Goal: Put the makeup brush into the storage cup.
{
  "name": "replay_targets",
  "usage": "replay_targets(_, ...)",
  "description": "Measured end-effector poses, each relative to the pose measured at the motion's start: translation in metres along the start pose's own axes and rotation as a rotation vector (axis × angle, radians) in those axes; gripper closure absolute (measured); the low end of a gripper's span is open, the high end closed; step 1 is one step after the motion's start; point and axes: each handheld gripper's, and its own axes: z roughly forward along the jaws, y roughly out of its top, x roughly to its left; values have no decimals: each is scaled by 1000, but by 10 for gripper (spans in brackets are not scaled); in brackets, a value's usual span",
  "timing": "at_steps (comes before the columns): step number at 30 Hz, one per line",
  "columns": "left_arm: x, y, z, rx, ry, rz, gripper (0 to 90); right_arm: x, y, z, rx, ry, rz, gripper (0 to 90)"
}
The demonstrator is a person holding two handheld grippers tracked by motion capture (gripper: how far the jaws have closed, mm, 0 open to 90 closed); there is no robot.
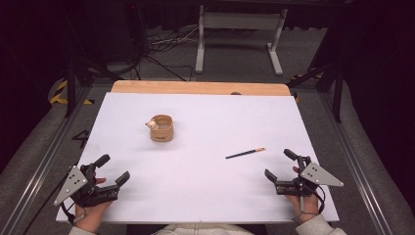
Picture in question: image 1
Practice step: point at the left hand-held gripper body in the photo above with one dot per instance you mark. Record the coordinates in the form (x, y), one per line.
(85, 192)

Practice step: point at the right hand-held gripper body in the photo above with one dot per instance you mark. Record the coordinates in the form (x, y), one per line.
(314, 176)

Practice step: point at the black pencil with gold end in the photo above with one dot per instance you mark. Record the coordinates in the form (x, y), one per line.
(244, 153)

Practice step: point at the tan pen holder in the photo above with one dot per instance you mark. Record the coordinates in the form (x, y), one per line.
(162, 130)

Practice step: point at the person's left hand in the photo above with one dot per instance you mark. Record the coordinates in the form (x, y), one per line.
(93, 215)

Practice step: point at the person's right hand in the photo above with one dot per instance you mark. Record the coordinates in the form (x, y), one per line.
(308, 205)

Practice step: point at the white board sheet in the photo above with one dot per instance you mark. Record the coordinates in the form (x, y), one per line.
(212, 186)

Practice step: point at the yellow black floor tape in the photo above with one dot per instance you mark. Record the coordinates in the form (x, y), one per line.
(58, 94)

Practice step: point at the aluminium floor rail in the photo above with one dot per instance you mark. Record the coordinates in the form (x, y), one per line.
(355, 163)
(42, 163)

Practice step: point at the white metal frame desk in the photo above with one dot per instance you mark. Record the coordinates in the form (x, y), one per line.
(241, 21)

